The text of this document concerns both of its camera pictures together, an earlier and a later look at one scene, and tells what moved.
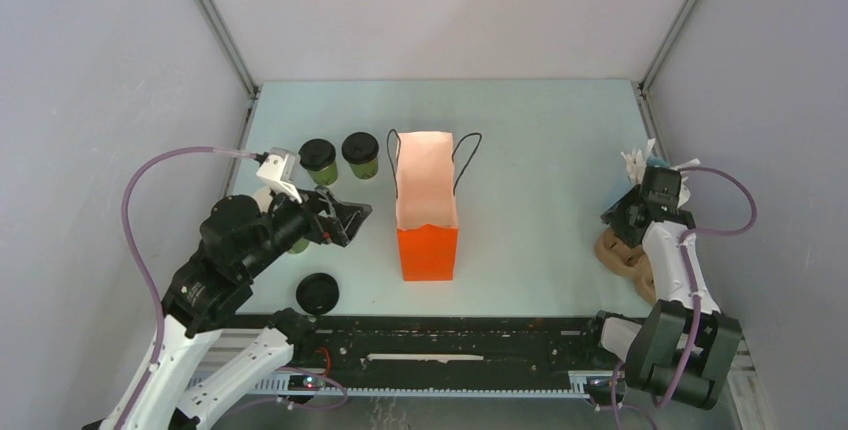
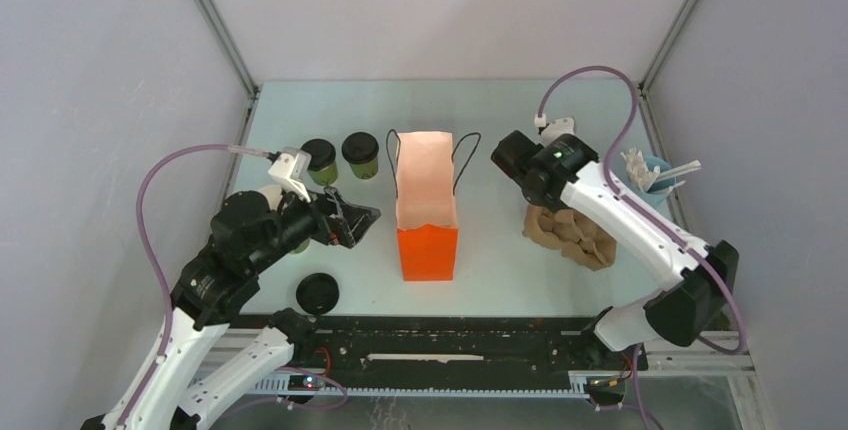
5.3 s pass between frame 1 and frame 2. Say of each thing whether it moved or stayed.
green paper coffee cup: stayed
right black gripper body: moved
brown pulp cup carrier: moved
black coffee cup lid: stayed
